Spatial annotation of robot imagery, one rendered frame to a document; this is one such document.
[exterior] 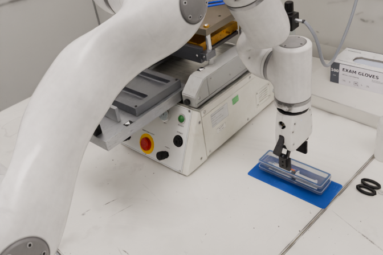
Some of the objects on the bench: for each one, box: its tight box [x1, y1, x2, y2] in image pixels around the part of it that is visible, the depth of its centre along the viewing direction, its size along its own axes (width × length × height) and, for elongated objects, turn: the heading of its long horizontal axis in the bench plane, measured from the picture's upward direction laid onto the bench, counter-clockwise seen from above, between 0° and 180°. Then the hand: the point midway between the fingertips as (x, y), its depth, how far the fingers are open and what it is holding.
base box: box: [182, 73, 274, 176], centre depth 142 cm, size 54×38×17 cm
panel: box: [121, 104, 193, 174], centre depth 129 cm, size 2×30×19 cm, turn 60°
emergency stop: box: [140, 137, 151, 151], centre depth 131 cm, size 2×4×4 cm, turn 60°
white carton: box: [330, 47, 383, 94], centre depth 139 cm, size 12×23×7 cm, turn 60°
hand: (293, 155), depth 111 cm, fingers open, 7 cm apart
